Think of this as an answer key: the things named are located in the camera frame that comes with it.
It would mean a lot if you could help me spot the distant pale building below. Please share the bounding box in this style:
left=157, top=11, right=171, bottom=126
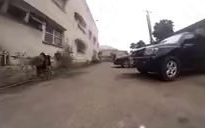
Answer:
left=98, top=45, right=129, bottom=62

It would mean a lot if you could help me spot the dark car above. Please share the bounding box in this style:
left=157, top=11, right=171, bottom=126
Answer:
left=113, top=54, right=135, bottom=69

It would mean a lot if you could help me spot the brown dirt road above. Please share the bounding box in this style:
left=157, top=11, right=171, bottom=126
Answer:
left=0, top=61, right=205, bottom=128

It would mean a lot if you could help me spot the bush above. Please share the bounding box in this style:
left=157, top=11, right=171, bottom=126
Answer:
left=53, top=46, right=75, bottom=70

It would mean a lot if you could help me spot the utility pole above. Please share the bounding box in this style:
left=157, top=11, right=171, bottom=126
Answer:
left=143, top=9, right=155, bottom=46

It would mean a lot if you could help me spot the dark green tree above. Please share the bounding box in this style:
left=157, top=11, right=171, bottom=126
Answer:
left=152, top=18, right=176, bottom=43

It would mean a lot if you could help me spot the dark suv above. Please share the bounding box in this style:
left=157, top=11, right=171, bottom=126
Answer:
left=131, top=30, right=205, bottom=82

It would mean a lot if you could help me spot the beige building with windows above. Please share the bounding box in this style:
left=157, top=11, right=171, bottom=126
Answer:
left=0, top=0, right=100, bottom=91

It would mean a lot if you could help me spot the rusty pipe railing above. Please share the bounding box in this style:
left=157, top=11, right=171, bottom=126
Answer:
left=0, top=49, right=54, bottom=81

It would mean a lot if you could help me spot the dark shed roof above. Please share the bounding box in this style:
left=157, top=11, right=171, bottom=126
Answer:
left=174, top=14, right=205, bottom=36

